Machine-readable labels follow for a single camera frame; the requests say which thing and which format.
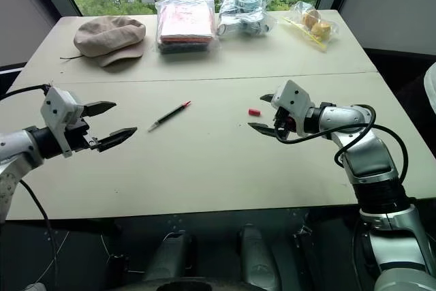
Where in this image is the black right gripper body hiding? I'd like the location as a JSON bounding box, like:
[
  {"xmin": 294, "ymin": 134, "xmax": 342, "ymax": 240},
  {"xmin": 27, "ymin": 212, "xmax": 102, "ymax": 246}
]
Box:
[{"xmin": 272, "ymin": 106, "xmax": 300, "ymax": 140}]

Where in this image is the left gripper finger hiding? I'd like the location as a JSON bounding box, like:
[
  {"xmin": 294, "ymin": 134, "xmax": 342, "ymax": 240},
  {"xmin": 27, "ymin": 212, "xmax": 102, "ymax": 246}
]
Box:
[
  {"xmin": 82, "ymin": 100, "xmax": 117, "ymax": 119},
  {"xmin": 97, "ymin": 127, "xmax": 138, "ymax": 153}
]

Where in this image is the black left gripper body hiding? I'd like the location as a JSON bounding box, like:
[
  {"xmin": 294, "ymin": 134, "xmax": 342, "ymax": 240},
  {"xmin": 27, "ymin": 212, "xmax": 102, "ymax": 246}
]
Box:
[{"xmin": 65, "ymin": 117, "xmax": 103, "ymax": 153}]

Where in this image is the black pen with red tip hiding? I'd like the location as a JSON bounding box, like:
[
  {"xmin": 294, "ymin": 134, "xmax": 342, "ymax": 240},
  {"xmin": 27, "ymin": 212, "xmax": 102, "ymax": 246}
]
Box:
[{"xmin": 147, "ymin": 100, "xmax": 192, "ymax": 133}]

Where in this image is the beige newsboy cap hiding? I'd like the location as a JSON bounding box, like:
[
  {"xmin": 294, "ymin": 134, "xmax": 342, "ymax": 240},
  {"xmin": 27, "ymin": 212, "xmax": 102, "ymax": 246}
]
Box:
[{"xmin": 59, "ymin": 15, "xmax": 147, "ymax": 68}]

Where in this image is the plastic bag of yellow buns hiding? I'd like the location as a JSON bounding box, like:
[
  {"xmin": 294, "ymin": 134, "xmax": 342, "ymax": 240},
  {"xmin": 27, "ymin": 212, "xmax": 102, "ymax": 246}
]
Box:
[{"xmin": 282, "ymin": 0, "xmax": 341, "ymax": 55}]

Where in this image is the plastic bag of tape rolls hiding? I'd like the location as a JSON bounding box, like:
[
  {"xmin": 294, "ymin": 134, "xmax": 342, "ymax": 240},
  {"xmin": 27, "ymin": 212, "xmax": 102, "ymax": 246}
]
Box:
[{"xmin": 216, "ymin": 0, "xmax": 275, "ymax": 37}]

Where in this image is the plastic bag of folded cloths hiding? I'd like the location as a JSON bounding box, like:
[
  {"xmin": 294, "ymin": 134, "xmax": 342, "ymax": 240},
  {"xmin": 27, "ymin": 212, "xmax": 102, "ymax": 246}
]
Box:
[{"xmin": 155, "ymin": 0, "xmax": 219, "ymax": 55}]

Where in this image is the white rounded object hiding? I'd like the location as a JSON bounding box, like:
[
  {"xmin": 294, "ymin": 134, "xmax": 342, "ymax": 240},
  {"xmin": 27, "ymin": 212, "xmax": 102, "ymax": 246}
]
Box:
[{"xmin": 422, "ymin": 61, "xmax": 436, "ymax": 115}]

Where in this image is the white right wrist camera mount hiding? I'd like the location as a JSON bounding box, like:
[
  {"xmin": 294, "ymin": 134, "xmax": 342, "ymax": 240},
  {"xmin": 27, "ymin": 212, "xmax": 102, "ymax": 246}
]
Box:
[{"xmin": 270, "ymin": 79, "xmax": 316, "ymax": 137}]

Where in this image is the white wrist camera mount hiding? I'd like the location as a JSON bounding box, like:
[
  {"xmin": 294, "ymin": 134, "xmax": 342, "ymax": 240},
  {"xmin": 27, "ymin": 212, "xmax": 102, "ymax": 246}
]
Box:
[
  {"xmin": 40, "ymin": 86, "xmax": 84, "ymax": 159},
  {"xmin": 270, "ymin": 79, "xmax": 316, "ymax": 137}
]

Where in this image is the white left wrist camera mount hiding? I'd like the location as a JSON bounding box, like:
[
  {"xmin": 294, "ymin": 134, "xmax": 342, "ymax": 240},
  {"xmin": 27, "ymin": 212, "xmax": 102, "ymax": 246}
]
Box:
[{"xmin": 40, "ymin": 86, "xmax": 84, "ymax": 159}]

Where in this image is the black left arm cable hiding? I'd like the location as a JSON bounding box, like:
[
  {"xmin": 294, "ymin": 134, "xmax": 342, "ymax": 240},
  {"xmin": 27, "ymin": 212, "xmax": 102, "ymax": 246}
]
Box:
[{"xmin": 0, "ymin": 83, "xmax": 59, "ymax": 273}]

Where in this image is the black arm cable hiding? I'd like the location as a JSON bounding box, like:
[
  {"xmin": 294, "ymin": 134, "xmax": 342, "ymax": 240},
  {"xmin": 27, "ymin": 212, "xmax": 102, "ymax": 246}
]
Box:
[
  {"xmin": 0, "ymin": 83, "xmax": 59, "ymax": 273},
  {"xmin": 275, "ymin": 104, "xmax": 409, "ymax": 183}
]

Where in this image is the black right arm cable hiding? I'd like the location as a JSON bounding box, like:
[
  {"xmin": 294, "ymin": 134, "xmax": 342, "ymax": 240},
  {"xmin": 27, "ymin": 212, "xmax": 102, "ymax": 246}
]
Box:
[{"xmin": 275, "ymin": 104, "xmax": 409, "ymax": 183}]

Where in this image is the thin grey wire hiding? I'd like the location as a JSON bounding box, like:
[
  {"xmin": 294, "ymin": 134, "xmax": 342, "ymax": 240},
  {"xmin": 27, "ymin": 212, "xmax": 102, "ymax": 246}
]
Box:
[{"xmin": 33, "ymin": 231, "xmax": 71, "ymax": 286}]

